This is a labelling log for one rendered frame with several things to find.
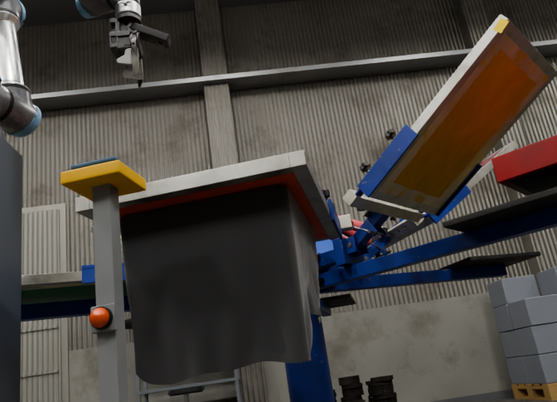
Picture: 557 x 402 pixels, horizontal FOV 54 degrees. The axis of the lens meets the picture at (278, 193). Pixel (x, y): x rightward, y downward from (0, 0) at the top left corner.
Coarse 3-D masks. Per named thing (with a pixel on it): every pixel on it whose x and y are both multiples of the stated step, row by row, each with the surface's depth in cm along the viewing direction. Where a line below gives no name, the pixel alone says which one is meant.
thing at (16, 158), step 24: (0, 144) 144; (0, 168) 142; (0, 192) 140; (0, 216) 139; (0, 240) 137; (0, 264) 135; (0, 288) 134; (0, 312) 132; (0, 336) 131; (0, 360) 129; (0, 384) 128
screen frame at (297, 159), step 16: (256, 160) 130; (272, 160) 130; (288, 160) 129; (304, 160) 128; (192, 176) 133; (208, 176) 132; (224, 176) 131; (240, 176) 130; (256, 176) 130; (272, 176) 132; (304, 176) 135; (144, 192) 134; (160, 192) 133; (176, 192) 133; (192, 192) 135; (304, 192) 147; (320, 192) 152; (80, 208) 136; (320, 208) 163; (320, 240) 202
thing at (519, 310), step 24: (504, 288) 554; (528, 288) 556; (552, 288) 532; (504, 312) 556; (528, 312) 510; (552, 312) 511; (504, 336) 564; (528, 336) 514; (552, 336) 504; (528, 360) 519; (552, 360) 497; (528, 384) 525; (552, 384) 489
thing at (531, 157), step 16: (544, 144) 178; (496, 160) 187; (512, 160) 184; (528, 160) 180; (544, 160) 177; (496, 176) 186; (512, 176) 183; (528, 176) 182; (544, 176) 185; (528, 192) 203
